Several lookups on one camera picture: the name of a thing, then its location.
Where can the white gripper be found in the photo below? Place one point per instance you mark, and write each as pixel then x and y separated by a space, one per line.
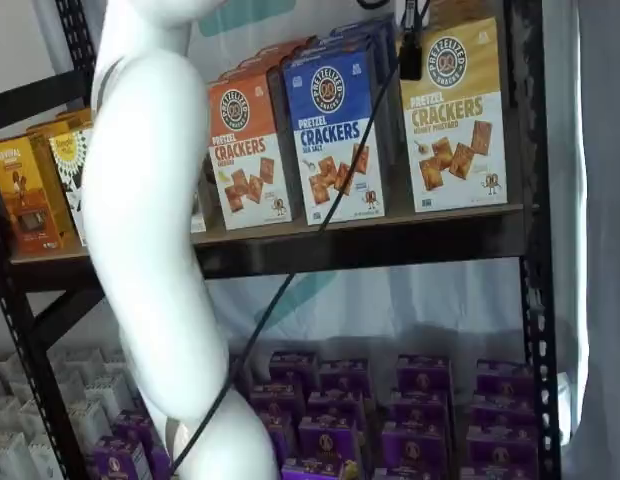
pixel 425 7

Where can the yellow white pretzel crackers box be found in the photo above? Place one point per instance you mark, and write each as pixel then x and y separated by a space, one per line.
pixel 455 150
pixel 465 10

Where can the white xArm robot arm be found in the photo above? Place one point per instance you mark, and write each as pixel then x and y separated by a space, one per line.
pixel 140 200

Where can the blue white pretzel crackers box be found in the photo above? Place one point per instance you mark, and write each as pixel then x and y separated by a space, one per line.
pixel 335 100
pixel 365 25
pixel 340 44

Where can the orange white pretzel crackers box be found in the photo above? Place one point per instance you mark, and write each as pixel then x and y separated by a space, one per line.
pixel 252 64
pixel 285 46
pixel 250 190

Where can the black metal shelf rack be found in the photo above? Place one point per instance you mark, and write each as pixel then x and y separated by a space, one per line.
pixel 537 150

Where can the brown wooden shelf board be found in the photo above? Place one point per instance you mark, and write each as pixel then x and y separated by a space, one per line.
pixel 365 225

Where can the purple snack box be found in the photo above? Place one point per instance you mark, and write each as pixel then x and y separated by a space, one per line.
pixel 335 406
pixel 505 380
pixel 135 425
pixel 502 457
pixel 345 377
pixel 407 474
pixel 120 460
pixel 330 440
pixel 292 367
pixel 502 417
pixel 277 402
pixel 422 375
pixel 282 440
pixel 420 412
pixel 320 471
pixel 417 450

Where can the white box with dark crackers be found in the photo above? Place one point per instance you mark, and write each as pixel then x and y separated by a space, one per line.
pixel 72 165

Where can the orange brown snack box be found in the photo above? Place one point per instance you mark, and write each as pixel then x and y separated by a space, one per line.
pixel 25 200
pixel 45 129

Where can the white carton box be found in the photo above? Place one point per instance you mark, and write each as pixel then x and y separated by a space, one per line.
pixel 4 415
pixel 10 457
pixel 47 460
pixel 36 417
pixel 87 425
pixel 106 390

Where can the white backdrop sheet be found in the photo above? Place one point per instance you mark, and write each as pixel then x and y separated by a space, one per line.
pixel 440 300

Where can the teal strip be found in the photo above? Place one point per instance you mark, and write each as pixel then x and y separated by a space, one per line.
pixel 310 290

